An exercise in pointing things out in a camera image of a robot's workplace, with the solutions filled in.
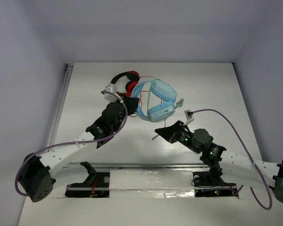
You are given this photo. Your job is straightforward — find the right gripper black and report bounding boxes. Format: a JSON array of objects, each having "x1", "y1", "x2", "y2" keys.
[{"x1": 155, "y1": 121, "x2": 201, "y2": 154}]

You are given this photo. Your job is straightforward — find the light blue headphones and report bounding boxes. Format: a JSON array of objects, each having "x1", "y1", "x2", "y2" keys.
[{"x1": 131, "y1": 79, "x2": 184, "y2": 123}]

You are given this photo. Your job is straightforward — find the green headphone cable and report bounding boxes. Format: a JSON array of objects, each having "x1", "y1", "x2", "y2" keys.
[{"x1": 145, "y1": 79, "x2": 187, "y2": 141}]

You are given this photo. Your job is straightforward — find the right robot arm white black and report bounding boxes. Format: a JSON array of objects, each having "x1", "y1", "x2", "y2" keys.
[{"x1": 155, "y1": 121, "x2": 283, "y2": 203}]

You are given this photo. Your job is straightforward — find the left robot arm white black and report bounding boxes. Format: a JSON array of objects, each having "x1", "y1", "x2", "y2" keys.
[{"x1": 14, "y1": 95, "x2": 139, "y2": 202}]

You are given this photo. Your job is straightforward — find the red black headphones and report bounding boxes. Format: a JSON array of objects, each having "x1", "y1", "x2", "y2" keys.
[{"x1": 110, "y1": 71, "x2": 140, "y2": 97}]

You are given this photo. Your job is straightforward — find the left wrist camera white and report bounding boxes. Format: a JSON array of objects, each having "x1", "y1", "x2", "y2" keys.
[{"x1": 101, "y1": 84, "x2": 119, "y2": 102}]

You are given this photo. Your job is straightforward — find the aluminium rail front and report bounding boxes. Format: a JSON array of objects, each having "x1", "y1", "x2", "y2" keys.
[{"x1": 66, "y1": 161, "x2": 213, "y2": 170}]

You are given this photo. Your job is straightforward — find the aluminium rail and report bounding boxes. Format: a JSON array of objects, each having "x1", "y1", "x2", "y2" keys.
[
  {"x1": 66, "y1": 161, "x2": 213, "y2": 170},
  {"x1": 46, "y1": 63, "x2": 74, "y2": 146}
]

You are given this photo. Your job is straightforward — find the aluminium rail left side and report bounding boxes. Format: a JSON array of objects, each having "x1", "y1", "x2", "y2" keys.
[{"x1": 46, "y1": 63, "x2": 74, "y2": 146}]

